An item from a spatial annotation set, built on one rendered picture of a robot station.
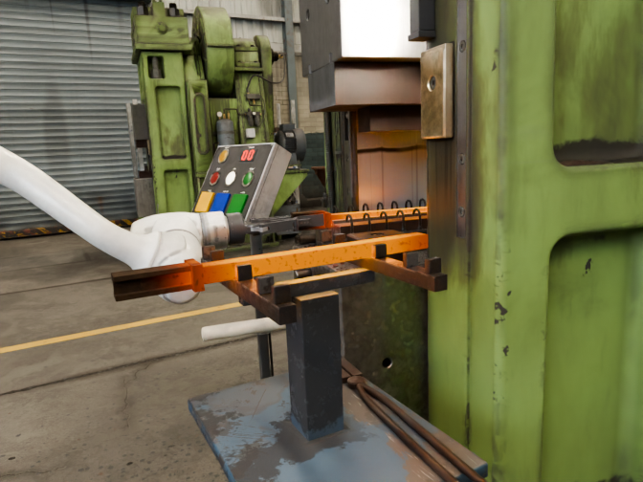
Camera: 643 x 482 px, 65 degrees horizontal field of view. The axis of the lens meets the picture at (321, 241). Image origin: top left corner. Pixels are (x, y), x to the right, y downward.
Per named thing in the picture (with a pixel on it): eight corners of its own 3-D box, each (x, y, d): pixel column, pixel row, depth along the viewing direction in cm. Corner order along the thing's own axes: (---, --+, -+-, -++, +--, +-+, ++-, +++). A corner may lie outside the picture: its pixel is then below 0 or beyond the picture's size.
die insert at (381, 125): (369, 131, 123) (369, 105, 122) (358, 133, 130) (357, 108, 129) (476, 127, 132) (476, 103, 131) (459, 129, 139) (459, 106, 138)
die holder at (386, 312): (346, 468, 114) (339, 274, 106) (299, 393, 150) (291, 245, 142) (549, 417, 131) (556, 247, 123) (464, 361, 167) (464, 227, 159)
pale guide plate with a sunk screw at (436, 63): (444, 138, 96) (444, 42, 93) (420, 139, 104) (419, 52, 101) (454, 137, 97) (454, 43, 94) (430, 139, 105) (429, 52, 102)
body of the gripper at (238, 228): (225, 242, 124) (262, 237, 127) (230, 248, 116) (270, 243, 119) (222, 211, 123) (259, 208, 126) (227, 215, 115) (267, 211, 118)
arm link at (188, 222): (200, 243, 125) (207, 269, 114) (133, 251, 120) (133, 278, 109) (196, 202, 120) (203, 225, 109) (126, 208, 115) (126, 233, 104)
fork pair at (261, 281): (275, 305, 54) (274, 287, 54) (255, 293, 59) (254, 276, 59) (441, 273, 65) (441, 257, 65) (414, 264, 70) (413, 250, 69)
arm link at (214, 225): (205, 254, 114) (232, 251, 116) (201, 214, 113) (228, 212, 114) (201, 248, 123) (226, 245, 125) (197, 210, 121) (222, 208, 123)
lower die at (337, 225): (341, 258, 122) (340, 223, 120) (316, 244, 140) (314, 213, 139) (490, 241, 134) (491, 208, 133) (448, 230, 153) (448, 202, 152)
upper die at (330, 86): (335, 105, 115) (333, 61, 114) (309, 112, 134) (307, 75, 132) (492, 102, 128) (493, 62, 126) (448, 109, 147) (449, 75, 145)
